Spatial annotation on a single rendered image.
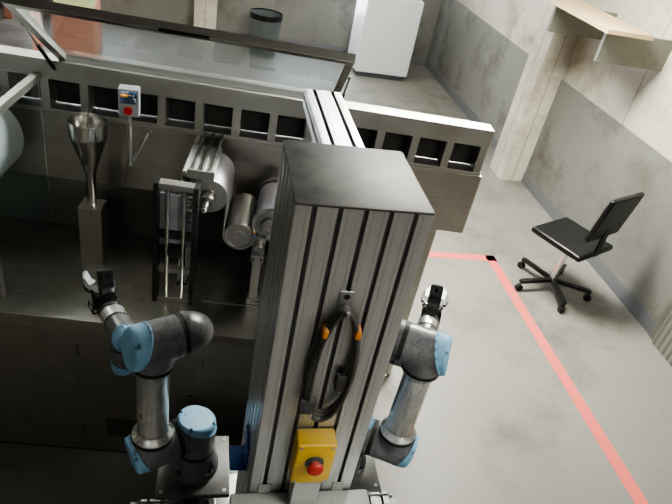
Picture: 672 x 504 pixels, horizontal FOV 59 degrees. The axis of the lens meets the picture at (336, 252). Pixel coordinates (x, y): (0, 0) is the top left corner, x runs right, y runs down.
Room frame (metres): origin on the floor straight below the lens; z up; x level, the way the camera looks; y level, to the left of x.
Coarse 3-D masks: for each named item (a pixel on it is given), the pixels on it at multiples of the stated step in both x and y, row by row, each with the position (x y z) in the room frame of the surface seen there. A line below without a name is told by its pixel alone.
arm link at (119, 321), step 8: (120, 312) 1.34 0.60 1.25; (112, 320) 1.30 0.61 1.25; (120, 320) 1.31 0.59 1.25; (128, 320) 1.32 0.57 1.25; (112, 328) 1.28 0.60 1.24; (120, 328) 1.28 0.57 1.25; (112, 336) 1.26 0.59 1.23; (120, 336) 1.25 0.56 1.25; (112, 344) 1.26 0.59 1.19; (120, 344) 1.24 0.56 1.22
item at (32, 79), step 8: (32, 72) 2.18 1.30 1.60; (24, 80) 2.09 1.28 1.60; (32, 80) 2.11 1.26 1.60; (40, 80) 2.19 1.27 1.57; (16, 88) 2.00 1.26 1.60; (24, 88) 2.04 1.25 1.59; (8, 96) 1.92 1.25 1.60; (16, 96) 1.96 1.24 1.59; (0, 104) 1.85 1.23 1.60; (8, 104) 1.90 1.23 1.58; (0, 112) 1.83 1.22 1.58; (0, 264) 1.67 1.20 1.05; (0, 272) 1.66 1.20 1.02; (0, 280) 1.65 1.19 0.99; (0, 288) 1.65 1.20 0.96; (0, 296) 1.65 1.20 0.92
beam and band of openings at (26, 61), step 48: (0, 48) 2.21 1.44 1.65; (48, 96) 2.20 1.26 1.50; (96, 96) 2.30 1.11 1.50; (144, 96) 2.33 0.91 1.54; (192, 96) 2.29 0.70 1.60; (240, 96) 2.31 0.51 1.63; (288, 96) 2.36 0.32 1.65; (384, 144) 2.48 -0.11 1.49; (432, 144) 2.51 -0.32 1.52; (480, 144) 2.47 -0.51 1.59
